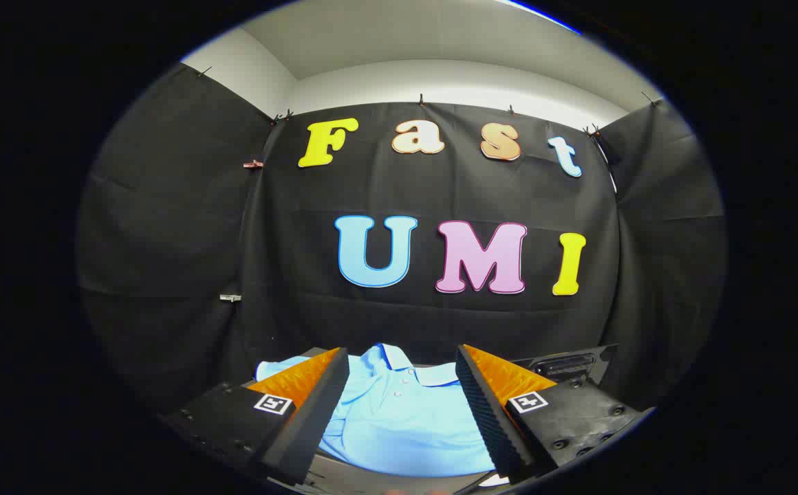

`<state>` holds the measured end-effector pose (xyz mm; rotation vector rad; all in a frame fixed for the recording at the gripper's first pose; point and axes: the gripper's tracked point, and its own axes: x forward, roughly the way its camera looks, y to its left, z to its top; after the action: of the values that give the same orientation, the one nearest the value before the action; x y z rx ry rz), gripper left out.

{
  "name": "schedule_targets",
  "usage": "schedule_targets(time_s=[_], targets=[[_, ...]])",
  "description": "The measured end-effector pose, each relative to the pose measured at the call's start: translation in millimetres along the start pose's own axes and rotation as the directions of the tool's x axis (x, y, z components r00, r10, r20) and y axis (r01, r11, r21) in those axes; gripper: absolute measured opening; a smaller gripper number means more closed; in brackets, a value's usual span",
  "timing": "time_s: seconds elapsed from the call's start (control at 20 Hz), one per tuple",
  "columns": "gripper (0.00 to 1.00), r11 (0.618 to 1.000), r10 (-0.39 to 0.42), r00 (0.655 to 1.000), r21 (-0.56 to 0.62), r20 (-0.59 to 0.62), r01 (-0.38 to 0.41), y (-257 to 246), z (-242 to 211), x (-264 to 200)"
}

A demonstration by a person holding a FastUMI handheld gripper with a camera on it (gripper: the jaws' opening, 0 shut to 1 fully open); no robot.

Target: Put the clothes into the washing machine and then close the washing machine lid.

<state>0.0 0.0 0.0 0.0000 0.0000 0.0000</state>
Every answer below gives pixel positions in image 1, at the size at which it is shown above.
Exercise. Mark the silver clip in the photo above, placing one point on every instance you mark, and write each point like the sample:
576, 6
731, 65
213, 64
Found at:
230, 298

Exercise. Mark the black backdrop cloth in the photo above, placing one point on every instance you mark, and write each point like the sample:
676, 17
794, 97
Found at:
440, 323

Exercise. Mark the red clip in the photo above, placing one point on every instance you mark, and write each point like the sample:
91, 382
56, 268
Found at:
253, 163

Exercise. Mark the light blue polo shirt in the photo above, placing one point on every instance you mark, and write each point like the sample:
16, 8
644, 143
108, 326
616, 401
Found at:
399, 426

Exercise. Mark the dark transparent washing machine lid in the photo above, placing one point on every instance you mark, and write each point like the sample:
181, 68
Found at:
564, 364

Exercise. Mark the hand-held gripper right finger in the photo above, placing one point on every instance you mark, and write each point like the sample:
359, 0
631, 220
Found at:
485, 412

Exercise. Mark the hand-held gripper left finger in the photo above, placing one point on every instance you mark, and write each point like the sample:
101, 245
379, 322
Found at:
316, 412

